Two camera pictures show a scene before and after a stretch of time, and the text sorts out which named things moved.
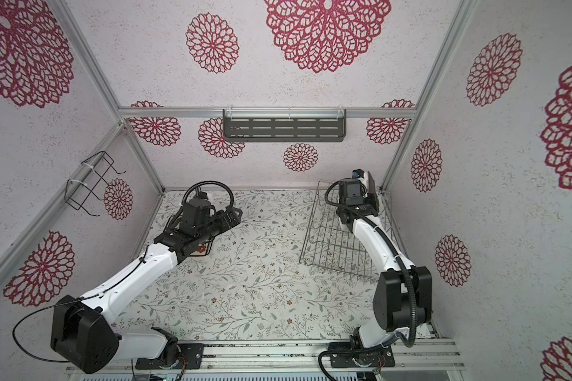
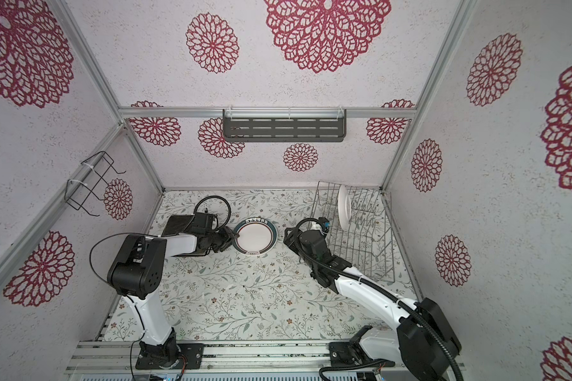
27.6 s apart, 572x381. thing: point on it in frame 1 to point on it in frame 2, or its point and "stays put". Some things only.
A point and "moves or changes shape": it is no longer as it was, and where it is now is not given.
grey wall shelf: x=318 y=125 stays put
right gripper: x=373 y=206 to x=289 y=240
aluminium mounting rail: x=298 y=356 stays put
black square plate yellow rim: x=371 y=183 moves or changes shape
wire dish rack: x=328 y=246 stays put
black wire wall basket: x=94 y=169 stays put
